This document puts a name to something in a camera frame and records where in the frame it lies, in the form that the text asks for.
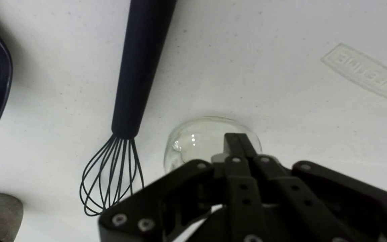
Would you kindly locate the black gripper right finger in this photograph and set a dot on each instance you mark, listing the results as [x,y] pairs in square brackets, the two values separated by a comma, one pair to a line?
[303,203]

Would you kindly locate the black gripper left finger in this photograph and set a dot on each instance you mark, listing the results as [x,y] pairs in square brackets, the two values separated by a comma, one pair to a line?
[167,208]

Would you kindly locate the clear glass jar yellow lid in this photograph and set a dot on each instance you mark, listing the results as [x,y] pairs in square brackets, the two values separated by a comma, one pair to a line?
[202,139]

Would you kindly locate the black wire whisk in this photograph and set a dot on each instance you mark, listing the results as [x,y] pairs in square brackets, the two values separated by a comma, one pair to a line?
[114,170]

